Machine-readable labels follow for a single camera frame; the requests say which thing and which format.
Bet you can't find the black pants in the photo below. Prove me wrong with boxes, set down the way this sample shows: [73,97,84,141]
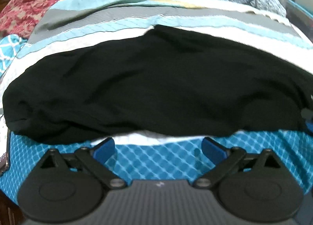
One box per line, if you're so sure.
[3,25,312,144]

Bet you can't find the teal diamond pattern pillow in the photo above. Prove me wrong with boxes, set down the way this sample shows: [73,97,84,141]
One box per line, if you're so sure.
[0,34,28,76]

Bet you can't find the red floral fabric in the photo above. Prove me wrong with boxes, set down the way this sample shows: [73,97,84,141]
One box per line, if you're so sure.
[1,0,59,39]

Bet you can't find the patchwork quilt bedspread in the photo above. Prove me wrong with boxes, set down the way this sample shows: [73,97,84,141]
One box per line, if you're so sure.
[1,0,312,203]

